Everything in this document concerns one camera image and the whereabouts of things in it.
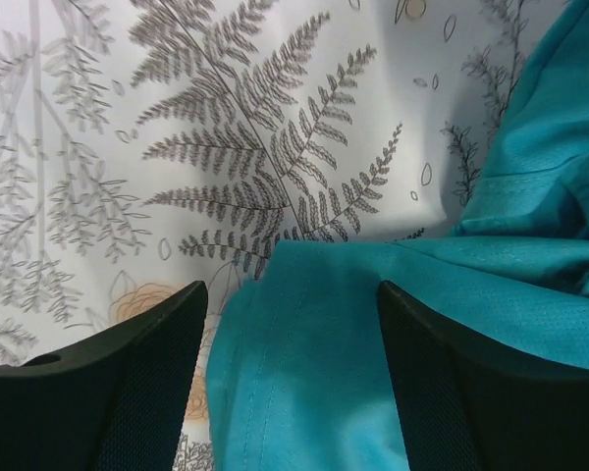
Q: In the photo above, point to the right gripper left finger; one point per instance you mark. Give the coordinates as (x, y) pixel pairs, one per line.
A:
(114, 401)

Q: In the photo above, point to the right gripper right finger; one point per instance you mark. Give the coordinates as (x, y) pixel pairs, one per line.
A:
(467, 402)

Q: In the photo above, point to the teal t shirt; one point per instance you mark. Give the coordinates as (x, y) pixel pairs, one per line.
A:
(298, 378)

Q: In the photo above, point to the floral patterned table mat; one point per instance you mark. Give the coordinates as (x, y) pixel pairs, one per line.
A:
(145, 145)

